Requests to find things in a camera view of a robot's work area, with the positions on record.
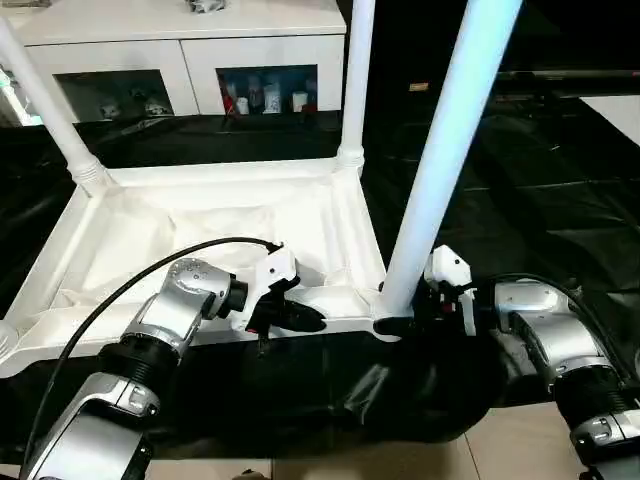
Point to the white plastic table top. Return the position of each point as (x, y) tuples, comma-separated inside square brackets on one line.
[(200, 200)]

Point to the white plastic table leg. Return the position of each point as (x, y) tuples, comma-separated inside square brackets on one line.
[(50, 100), (450, 125), (4, 340), (357, 75)]

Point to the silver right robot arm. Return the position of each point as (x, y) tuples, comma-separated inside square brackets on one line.
[(560, 340)]

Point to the black work surface mat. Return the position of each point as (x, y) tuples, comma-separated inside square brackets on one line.
[(525, 225)]

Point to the small yellow label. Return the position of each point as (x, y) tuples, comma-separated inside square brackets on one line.
[(419, 86)]

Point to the white flat board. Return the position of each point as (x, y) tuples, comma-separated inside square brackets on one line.
[(615, 115)]

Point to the black metal bar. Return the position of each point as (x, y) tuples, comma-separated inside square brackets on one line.
[(575, 74)]

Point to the white glass-door cabinet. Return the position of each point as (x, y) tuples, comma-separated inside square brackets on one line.
[(200, 50)]

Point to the black tangled bundle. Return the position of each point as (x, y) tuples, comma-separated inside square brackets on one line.
[(207, 6)]

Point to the white and turquoise rack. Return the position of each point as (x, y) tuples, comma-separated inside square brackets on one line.
[(20, 100)]

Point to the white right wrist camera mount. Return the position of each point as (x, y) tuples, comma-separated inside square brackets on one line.
[(450, 265)]

